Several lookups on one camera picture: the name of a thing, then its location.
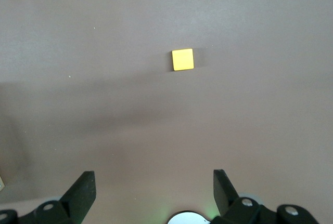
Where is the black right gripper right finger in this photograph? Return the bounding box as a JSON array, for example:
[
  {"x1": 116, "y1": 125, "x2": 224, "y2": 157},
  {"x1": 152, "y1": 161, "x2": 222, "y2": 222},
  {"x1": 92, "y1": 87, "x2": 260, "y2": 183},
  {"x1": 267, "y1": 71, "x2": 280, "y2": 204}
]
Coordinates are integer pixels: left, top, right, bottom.
[{"x1": 212, "y1": 169, "x2": 319, "y2": 224}]

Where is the yellow wooden cube block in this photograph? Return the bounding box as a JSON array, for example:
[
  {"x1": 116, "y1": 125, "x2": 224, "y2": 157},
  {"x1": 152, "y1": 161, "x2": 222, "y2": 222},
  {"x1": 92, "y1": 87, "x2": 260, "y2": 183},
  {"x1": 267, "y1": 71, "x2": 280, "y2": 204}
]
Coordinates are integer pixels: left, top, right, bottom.
[{"x1": 171, "y1": 48, "x2": 195, "y2": 72}]

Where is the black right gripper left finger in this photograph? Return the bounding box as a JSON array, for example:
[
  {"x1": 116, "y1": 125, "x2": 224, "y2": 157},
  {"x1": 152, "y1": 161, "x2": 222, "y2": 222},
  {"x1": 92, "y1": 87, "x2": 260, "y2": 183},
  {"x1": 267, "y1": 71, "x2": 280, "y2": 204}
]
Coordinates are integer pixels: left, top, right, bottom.
[{"x1": 0, "y1": 170, "x2": 97, "y2": 224}]

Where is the brown table cover mat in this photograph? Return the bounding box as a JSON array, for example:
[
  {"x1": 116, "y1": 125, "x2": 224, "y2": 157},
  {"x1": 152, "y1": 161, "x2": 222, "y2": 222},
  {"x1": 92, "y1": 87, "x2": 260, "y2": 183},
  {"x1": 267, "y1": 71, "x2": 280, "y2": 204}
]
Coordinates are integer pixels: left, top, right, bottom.
[{"x1": 0, "y1": 0, "x2": 333, "y2": 224}]

